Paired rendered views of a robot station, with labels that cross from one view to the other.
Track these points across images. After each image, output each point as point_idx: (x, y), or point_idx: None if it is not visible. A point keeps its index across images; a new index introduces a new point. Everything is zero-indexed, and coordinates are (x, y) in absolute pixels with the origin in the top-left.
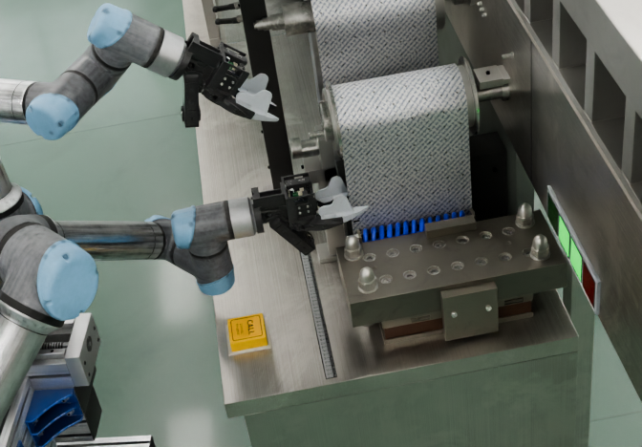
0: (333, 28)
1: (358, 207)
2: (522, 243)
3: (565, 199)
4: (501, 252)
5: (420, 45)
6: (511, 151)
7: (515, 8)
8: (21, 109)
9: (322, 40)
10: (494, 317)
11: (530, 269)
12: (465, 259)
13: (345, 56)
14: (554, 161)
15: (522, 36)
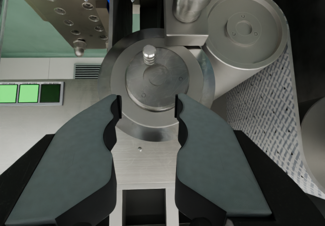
0: (281, 150)
1: None
2: (91, 39)
3: (35, 115)
4: (80, 31)
5: (232, 114)
6: None
7: (138, 184)
8: None
9: (292, 134)
10: None
11: (64, 38)
12: (69, 16)
13: (270, 105)
14: (54, 127)
15: (119, 175)
